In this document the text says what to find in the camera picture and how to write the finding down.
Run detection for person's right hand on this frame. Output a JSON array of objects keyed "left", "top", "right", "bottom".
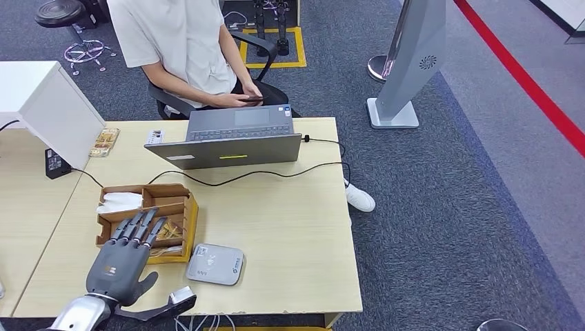
[{"left": 212, "top": 92, "right": 250, "bottom": 109}]

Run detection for person's left hand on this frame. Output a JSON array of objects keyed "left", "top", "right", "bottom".
[{"left": 241, "top": 81, "right": 265, "bottom": 99}]

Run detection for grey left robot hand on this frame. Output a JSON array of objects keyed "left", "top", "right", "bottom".
[{"left": 86, "top": 208, "right": 169, "bottom": 308}]

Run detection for person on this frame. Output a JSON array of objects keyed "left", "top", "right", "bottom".
[{"left": 106, "top": 0, "right": 303, "bottom": 121}]

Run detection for grey card reader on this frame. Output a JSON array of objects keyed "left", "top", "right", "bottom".
[{"left": 185, "top": 243, "right": 246, "bottom": 287}]

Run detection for grey laptop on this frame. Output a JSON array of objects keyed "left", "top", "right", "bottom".
[{"left": 144, "top": 103, "right": 303, "bottom": 171}]

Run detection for black office chair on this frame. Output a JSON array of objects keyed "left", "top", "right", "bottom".
[{"left": 147, "top": 30, "right": 290, "bottom": 121}]

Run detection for white folded paper sleeves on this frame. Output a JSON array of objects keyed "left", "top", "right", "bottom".
[{"left": 96, "top": 192, "right": 143, "bottom": 214}]

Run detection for black stand legs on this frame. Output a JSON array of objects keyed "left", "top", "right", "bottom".
[{"left": 252, "top": 0, "right": 291, "bottom": 58}]

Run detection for cardboard desk organizer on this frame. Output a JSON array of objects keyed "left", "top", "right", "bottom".
[{"left": 95, "top": 183, "right": 199, "bottom": 266}]

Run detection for black power adapter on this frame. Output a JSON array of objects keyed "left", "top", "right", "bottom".
[{"left": 44, "top": 148, "right": 73, "bottom": 180}]

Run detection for chrome stanchion base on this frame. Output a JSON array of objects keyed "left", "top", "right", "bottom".
[{"left": 366, "top": 54, "right": 395, "bottom": 84}]

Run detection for hotel patterned booklet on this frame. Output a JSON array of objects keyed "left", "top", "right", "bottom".
[{"left": 89, "top": 128, "right": 121, "bottom": 159}]

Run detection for white shoe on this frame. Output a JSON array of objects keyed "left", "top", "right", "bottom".
[{"left": 345, "top": 180, "right": 377, "bottom": 213}]

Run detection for grey kiosk stand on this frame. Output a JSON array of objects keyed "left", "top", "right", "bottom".
[{"left": 366, "top": 0, "right": 447, "bottom": 130}]

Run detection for large white box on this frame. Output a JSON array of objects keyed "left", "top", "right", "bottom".
[{"left": 0, "top": 60, "right": 106, "bottom": 171}]

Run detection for black round stool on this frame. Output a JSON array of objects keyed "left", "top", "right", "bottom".
[{"left": 34, "top": 0, "right": 117, "bottom": 77}]

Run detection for round metal base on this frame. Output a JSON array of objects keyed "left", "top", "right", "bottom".
[{"left": 476, "top": 319, "right": 528, "bottom": 331}]

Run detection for white floor cable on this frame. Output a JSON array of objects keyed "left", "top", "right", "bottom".
[{"left": 223, "top": 10, "right": 248, "bottom": 31}]

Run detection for black power cable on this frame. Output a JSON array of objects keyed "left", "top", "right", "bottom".
[{"left": 70, "top": 133, "right": 352, "bottom": 189}]

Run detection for white cable bundle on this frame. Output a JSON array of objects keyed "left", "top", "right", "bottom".
[{"left": 175, "top": 314, "right": 236, "bottom": 331}]

